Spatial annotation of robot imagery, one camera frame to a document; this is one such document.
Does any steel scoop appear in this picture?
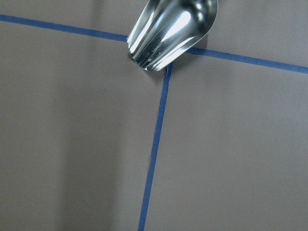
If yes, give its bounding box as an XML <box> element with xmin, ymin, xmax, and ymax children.
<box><xmin>127</xmin><ymin>0</ymin><xmax>218</xmax><ymax>71</ymax></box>

